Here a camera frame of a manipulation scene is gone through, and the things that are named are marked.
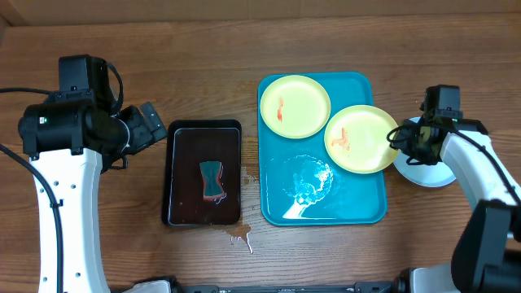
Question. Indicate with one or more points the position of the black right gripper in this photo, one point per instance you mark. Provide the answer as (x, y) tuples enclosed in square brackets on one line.
[(405, 141)]

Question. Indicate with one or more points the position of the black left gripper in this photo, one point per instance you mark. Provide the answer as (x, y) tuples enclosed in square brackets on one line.
[(132, 121)]

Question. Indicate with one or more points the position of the light blue plate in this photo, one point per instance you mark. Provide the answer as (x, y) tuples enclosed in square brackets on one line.
[(421, 174)]

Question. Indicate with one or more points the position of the yellow plate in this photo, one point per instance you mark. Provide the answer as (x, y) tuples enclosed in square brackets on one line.
[(356, 139), (295, 106)]

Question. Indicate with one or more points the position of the green orange sponge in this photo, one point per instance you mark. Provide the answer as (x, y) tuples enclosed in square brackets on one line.
[(211, 172)]

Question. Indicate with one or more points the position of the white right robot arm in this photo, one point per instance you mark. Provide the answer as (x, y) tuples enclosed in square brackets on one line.
[(481, 261)]

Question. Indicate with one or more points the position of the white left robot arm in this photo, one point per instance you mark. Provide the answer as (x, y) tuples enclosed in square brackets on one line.
[(69, 146)]

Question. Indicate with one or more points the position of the black water tray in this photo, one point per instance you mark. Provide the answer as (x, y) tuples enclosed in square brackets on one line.
[(191, 142)]

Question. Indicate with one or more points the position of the teal plastic tray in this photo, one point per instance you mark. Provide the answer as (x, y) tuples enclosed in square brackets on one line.
[(300, 185)]

